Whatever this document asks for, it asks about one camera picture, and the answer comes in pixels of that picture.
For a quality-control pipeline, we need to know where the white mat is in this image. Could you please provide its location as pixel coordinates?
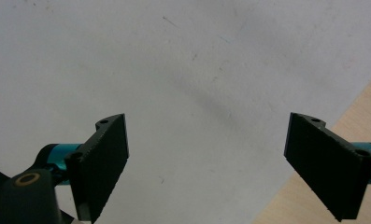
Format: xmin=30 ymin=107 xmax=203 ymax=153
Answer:
xmin=0 ymin=0 xmax=371 ymax=224

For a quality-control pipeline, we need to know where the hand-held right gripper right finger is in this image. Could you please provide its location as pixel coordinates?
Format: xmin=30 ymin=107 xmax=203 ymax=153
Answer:
xmin=283 ymin=112 xmax=371 ymax=223

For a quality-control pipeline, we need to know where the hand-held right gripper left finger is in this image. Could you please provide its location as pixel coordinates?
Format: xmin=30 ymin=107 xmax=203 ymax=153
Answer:
xmin=36 ymin=113 xmax=130 ymax=224

